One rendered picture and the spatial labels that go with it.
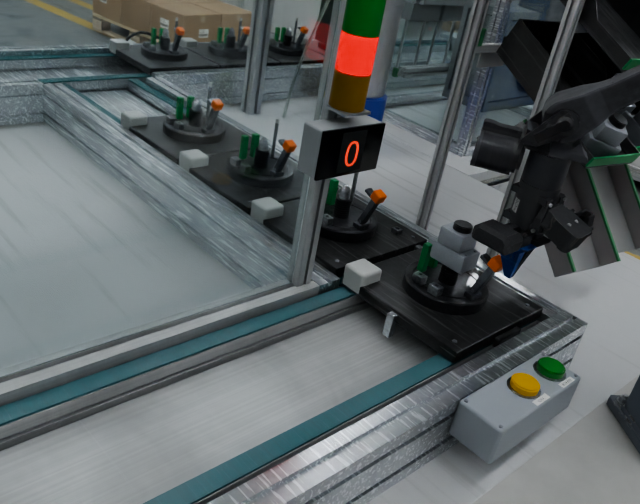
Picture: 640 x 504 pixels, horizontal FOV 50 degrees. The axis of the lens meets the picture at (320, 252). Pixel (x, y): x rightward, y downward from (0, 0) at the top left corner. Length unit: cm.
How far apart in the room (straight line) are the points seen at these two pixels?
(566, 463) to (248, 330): 49
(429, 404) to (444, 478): 11
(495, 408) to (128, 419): 47
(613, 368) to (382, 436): 59
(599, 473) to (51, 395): 75
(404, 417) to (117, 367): 37
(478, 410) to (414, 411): 9
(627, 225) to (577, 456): 57
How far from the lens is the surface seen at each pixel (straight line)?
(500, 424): 94
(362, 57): 93
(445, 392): 97
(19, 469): 85
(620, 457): 115
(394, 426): 88
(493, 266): 108
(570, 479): 107
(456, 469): 100
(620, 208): 151
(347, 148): 96
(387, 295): 110
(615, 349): 140
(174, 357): 94
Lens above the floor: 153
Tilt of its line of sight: 28 degrees down
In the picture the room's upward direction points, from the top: 11 degrees clockwise
